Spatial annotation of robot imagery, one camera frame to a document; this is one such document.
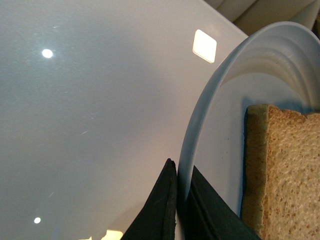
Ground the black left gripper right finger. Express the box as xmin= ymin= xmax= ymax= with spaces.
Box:
xmin=184 ymin=167 xmax=260 ymax=240

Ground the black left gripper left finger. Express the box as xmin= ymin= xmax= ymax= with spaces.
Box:
xmin=122 ymin=158 xmax=177 ymax=240

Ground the brown bread slice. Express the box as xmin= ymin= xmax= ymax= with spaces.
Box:
xmin=241 ymin=104 xmax=320 ymax=240

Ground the light blue round plate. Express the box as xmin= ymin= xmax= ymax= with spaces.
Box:
xmin=177 ymin=21 xmax=320 ymax=238

